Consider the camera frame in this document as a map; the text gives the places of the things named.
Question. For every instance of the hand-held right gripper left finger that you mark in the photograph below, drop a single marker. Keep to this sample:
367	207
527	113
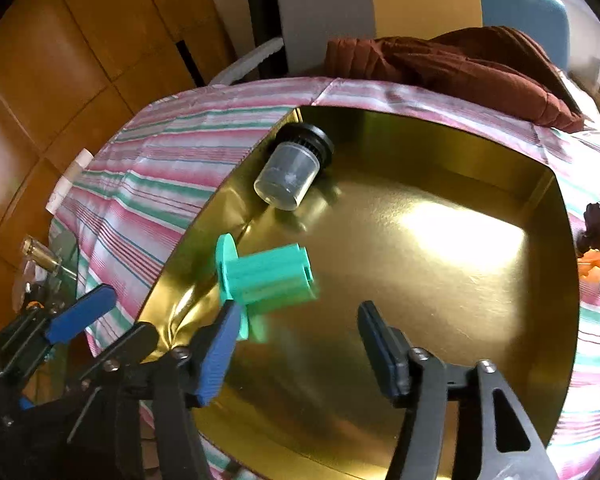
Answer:
219	355

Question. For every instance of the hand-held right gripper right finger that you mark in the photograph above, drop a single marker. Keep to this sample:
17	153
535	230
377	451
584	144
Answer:
380	350

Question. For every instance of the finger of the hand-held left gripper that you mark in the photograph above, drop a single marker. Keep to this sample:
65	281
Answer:
80	312
130	347

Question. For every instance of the brown box with gold lining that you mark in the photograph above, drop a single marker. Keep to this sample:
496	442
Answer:
430	285

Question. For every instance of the green plastic spool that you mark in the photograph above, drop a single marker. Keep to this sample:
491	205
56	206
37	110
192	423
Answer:
270	275

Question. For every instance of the clear jar with black lid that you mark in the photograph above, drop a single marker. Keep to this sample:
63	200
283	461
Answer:
287	170

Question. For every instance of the glass bottle with gold cap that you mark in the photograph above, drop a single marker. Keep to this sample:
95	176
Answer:
40	255

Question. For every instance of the white paper roll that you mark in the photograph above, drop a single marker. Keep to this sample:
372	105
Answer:
72	175

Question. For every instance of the striped bedsheet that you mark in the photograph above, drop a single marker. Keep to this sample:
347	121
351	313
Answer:
170	160

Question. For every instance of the orange plastic toy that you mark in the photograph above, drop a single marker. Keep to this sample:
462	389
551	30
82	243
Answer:
595	267

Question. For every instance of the dark purple toy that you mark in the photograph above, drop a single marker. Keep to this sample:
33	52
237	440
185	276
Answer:
597	225

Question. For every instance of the brown blanket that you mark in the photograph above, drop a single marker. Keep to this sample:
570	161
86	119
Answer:
455	70

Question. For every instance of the multicolour padded headboard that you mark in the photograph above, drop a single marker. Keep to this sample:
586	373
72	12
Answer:
425	0

